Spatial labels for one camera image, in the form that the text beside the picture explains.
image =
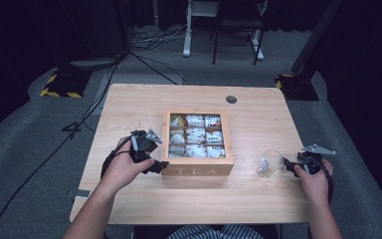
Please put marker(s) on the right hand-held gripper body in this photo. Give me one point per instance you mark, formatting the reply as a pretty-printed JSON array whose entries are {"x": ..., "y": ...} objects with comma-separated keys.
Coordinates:
[{"x": 313, "y": 159}]

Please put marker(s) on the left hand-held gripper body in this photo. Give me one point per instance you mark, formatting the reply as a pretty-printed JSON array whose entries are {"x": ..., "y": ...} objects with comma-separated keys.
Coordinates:
[{"x": 143, "y": 144}]

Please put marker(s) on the clear glass cup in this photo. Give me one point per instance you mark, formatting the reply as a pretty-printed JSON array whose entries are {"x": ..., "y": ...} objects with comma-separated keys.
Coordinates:
[{"x": 272, "y": 156}]

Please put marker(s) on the wooden tea box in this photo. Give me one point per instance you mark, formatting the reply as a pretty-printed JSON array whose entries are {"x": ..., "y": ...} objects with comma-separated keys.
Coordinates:
[{"x": 197, "y": 164}]

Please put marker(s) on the group of tea bags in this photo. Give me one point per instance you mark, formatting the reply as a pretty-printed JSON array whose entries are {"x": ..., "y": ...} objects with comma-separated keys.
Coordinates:
[{"x": 195, "y": 136}]

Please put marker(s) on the person's right hand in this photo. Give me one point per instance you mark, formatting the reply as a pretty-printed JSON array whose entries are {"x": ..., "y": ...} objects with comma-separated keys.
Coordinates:
[{"x": 315, "y": 187}]

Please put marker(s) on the person's left hand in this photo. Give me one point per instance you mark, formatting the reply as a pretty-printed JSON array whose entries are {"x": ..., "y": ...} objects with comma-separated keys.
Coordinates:
[{"x": 122, "y": 171}]

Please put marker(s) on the black yellow-striped stand base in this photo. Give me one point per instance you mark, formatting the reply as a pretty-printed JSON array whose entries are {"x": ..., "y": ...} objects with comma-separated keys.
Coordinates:
[
  {"x": 64, "y": 83},
  {"x": 298, "y": 88}
]

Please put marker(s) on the dark tape strip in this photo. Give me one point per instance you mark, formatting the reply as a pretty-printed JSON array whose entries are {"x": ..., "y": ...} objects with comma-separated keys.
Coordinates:
[{"x": 82, "y": 193}]

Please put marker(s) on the round grey table grommet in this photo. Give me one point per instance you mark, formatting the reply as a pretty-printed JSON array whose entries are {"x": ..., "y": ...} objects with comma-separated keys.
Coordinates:
[{"x": 231, "y": 99}]

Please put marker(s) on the person's striped clothing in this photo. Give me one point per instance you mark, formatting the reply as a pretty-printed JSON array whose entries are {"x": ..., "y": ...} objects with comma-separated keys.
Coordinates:
[{"x": 215, "y": 232}]

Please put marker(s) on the black slanted stand pole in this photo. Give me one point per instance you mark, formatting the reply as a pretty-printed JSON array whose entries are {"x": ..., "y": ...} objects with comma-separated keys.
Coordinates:
[{"x": 315, "y": 36}]

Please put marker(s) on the black metal chair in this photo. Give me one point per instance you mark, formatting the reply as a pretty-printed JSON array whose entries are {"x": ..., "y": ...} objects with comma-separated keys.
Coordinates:
[{"x": 237, "y": 23}]

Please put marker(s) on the white desk frame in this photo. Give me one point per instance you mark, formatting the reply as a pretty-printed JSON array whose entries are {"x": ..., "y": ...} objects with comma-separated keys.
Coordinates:
[{"x": 187, "y": 40}]

